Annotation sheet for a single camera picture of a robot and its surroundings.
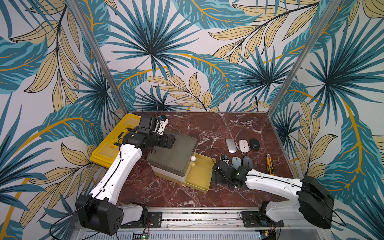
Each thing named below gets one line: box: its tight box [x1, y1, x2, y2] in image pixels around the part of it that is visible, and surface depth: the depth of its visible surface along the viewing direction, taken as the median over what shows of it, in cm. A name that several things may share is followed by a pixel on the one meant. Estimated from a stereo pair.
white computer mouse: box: [238, 139, 249, 153], surface depth 101 cm
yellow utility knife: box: [266, 153, 275, 176], surface depth 94 cm
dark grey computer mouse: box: [242, 155, 253, 169], surface depth 94 cm
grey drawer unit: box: [147, 130, 198, 183], surface depth 75 cm
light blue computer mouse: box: [231, 156, 242, 170], surface depth 93 cm
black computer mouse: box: [250, 138, 260, 151], surface depth 102 cm
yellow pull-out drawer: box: [182, 153, 217, 193], surface depth 86 cm
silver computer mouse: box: [226, 138, 237, 154], surface depth 103 cm
